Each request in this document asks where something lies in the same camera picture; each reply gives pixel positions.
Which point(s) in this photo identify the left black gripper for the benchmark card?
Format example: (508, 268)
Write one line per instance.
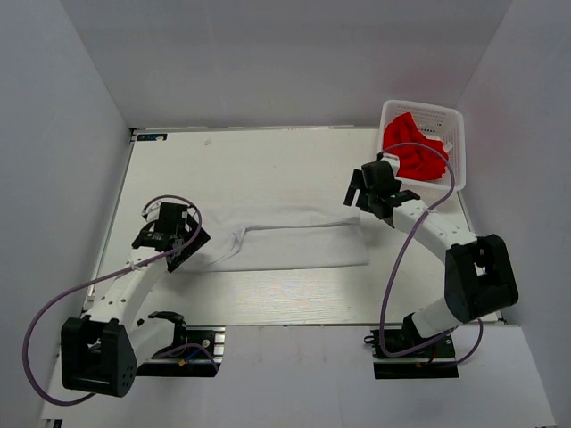
(178, 259)

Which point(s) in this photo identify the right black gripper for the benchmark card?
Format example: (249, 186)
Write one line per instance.
(358, 183)

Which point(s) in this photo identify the red t shirt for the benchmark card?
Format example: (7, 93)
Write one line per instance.
(421, 158)

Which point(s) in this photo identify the white t shirt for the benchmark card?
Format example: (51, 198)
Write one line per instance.
(279, 236)

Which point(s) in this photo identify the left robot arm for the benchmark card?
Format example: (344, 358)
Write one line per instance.
(102, 350)

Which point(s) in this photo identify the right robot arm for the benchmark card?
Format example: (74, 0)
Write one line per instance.
(478, 275)

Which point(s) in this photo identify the white plastic basket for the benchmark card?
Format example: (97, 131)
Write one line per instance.
(438, 123)

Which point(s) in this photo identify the blue table label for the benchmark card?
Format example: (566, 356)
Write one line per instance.
(152, 137)

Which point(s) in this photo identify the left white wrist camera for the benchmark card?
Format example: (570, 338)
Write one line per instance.
(151, 210)

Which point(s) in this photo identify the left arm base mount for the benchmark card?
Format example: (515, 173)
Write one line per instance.
(192, 352)

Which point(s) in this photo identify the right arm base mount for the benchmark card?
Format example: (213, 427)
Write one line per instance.
(438, 361)

